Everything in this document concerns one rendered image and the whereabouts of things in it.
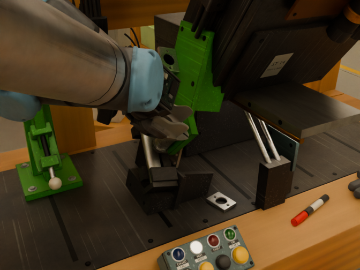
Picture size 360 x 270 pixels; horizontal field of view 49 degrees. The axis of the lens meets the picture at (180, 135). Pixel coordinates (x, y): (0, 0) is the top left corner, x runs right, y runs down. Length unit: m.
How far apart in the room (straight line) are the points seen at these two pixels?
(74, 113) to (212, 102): 0.44
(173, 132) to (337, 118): 0.30
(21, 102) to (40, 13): 0.21
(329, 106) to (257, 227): 0.28
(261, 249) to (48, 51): 0.59
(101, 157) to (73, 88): 0.72
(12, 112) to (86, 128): 0.62
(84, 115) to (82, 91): 0.74
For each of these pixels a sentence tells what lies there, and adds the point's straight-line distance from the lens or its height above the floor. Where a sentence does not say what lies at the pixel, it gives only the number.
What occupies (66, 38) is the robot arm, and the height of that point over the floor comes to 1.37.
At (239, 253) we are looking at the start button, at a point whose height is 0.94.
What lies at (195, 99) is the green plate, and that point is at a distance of 0.77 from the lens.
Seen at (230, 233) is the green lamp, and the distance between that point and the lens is 0.73.
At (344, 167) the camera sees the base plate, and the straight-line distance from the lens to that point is 1.08.
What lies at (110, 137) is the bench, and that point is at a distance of 1.20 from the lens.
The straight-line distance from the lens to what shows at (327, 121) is 0.76.
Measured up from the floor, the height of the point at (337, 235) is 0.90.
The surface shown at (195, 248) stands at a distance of 0.70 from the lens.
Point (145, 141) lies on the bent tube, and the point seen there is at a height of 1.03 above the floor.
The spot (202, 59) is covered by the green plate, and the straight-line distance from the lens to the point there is 0.75.
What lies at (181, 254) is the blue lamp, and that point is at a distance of 0.69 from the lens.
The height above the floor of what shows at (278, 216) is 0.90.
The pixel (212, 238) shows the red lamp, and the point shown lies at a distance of 0.72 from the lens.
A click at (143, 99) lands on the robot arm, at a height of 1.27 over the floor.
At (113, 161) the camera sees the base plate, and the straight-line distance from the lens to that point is 1.04.
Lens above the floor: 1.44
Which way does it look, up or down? 28 degrees down
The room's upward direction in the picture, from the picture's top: straight up
